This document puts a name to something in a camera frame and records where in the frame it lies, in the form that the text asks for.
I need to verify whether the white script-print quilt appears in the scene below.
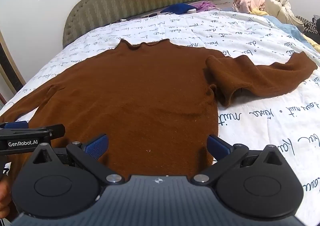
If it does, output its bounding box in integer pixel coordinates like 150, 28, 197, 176
1, 11, 319, 224

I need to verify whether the cream white jacket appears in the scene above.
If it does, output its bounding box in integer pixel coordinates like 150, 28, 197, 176
265, 0, 304, 32

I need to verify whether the person's left hand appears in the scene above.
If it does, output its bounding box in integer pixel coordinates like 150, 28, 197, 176
0, 177, 11, 219

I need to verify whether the yellow garment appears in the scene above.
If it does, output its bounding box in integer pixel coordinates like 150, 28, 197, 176
251, 8, 268, 16

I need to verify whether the brown knit sweater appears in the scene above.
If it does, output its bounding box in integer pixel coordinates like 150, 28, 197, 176
1, 40, 317, 176

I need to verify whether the black patterned garment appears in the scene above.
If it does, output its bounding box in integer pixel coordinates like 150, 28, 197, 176
296, 15, 319, 44

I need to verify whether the dark blue cloth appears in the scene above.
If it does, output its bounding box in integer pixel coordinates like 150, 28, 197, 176
161, 3, 197, 15

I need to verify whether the light blue garment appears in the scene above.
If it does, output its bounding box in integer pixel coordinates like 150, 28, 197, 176
264, 15, 313, 49

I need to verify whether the purple garment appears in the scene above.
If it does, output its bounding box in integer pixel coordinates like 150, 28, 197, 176
191, 1, 220, 12

